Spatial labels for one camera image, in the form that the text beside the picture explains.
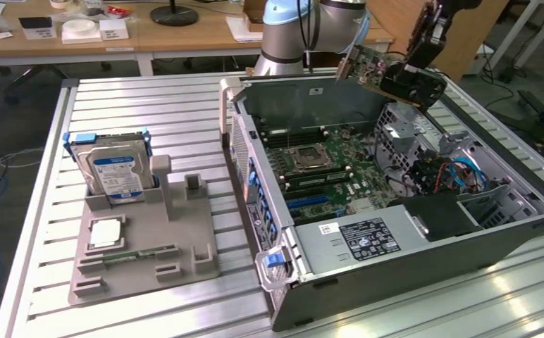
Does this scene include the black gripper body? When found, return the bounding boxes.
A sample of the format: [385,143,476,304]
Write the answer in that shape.
[433,0,485,21]

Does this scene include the green graphics card with fan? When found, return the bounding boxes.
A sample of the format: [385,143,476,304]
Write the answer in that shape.
[336,44,448,109]

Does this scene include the wooden cabinet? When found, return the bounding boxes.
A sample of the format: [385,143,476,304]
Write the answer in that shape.
[369,0,511,80]

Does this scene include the metal disk bay cage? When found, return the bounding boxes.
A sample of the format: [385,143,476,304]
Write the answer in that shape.
[375,101,443,172]

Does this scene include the green motherboard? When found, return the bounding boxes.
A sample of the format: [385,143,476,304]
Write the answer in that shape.
[253,118,409,226]

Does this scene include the brown cardboard box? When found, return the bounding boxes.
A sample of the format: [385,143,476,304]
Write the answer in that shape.
[244,0,269,25]

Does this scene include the white paper stack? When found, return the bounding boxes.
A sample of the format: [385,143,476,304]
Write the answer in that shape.
[225,15,266,44]

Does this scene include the metal CPU socket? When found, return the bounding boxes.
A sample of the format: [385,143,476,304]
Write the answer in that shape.
[291,144,335,173]

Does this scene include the installed black RAM stick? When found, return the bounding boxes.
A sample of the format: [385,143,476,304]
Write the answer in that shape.
[284,168,355,187]

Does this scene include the wooden desk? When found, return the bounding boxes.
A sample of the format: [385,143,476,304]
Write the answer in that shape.
[0,0,396,68]

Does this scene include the black round lamp base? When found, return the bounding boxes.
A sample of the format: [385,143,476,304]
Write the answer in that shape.
[149,0,201,27]

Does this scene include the grey power supply unit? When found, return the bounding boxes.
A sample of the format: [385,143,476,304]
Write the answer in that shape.
[293,205,432,275]

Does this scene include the red packet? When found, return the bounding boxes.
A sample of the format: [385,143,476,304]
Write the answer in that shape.
[106,4,132,19]

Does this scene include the dark grey open PC case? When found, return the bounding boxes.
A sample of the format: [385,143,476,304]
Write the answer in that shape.
[218,63,544,334]

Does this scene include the white cube box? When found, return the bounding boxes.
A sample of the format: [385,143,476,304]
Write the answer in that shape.
[98,18,130,42]

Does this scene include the blue case latch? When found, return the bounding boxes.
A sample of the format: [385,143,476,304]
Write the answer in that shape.
[262,254,285,273]

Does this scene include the flat white box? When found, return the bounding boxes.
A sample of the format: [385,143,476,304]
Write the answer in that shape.
[61,29,104,45]

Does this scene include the hard disk in blue carrier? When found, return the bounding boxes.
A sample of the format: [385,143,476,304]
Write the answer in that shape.
[62,130,157,206]

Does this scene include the white box with black top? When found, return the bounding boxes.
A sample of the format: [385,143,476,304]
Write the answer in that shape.
[18,16,59,41]

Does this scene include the green RAM stick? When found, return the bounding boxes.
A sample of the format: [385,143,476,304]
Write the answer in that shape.
[101,245,176,264]

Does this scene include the silver CPU chip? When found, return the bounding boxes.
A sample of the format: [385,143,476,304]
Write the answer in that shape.
[88,219,126,248]

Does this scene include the black office chair base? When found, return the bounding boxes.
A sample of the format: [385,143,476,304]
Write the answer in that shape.
[0,63,68,104]

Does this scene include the grey printed parts rack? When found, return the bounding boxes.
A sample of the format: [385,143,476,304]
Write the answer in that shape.
[68,154,222,306]

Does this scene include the white desk frame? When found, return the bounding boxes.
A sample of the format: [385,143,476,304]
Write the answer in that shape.
[487,0,544,96]

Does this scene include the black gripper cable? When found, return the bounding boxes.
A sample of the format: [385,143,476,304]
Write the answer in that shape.
[299,0,315,73]

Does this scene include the blue data wire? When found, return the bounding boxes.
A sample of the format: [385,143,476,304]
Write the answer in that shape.
[444,157,491,193]

